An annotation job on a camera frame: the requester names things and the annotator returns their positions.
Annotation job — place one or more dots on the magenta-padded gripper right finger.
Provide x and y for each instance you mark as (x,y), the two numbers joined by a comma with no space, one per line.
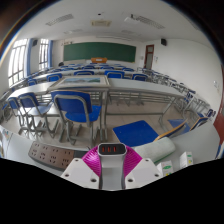
(146,171)

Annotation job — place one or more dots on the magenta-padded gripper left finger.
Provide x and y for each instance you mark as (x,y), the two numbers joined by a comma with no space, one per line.
(75,171)

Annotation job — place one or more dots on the brown power strip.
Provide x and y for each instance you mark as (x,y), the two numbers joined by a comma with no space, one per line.
(50,155)

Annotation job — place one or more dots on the blue chair seat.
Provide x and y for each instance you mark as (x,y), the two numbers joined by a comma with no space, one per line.
(135,133)

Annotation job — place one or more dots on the blue chair with wooden edge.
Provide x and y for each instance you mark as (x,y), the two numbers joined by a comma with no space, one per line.
(186,126)

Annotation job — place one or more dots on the long grey classroom desk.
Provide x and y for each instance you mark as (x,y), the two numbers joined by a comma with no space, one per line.
(143,88)

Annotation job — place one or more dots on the framed picture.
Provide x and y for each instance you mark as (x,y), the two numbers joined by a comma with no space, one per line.
(81,80)

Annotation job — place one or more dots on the group of blue chairs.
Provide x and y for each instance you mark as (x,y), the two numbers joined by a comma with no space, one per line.
(93,71)

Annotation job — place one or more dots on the orange lectern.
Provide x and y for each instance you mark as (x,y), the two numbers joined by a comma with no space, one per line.
(99,60)

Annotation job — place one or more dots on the brown door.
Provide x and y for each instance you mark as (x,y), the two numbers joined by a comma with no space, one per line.
(149,56)

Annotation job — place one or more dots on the blue curtain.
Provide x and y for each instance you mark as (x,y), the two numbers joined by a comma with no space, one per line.
(50,53)
(30,56)

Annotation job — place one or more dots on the narrow window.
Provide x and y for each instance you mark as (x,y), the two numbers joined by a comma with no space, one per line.
(43,53)

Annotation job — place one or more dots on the green chalkboard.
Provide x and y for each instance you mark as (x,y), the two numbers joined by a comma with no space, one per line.
(100,51)

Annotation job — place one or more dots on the large window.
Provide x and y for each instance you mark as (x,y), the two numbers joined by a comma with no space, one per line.
(16,61)

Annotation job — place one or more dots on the ceiling light panel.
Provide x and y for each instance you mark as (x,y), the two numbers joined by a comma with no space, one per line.
(146,21)
(60,19)

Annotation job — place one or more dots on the ceiling air conditioner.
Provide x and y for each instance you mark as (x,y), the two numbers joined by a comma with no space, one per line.
(101,23)

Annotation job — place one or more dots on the blue metal-frame chair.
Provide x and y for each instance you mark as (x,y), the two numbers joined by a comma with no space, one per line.
(14,104)
(75,105)
(31,101)

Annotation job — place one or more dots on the black wall speaker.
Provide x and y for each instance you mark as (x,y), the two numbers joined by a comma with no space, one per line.
(163,42)
(34,42)

